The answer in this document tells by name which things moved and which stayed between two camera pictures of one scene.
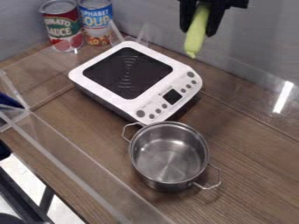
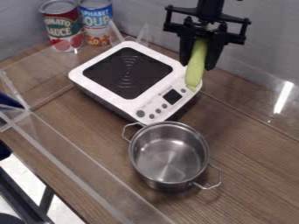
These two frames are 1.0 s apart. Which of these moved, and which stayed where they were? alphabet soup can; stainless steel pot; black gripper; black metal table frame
Moved: black gripper
Stayed: stainless steel pot; alphabet soup can; black metal table frame
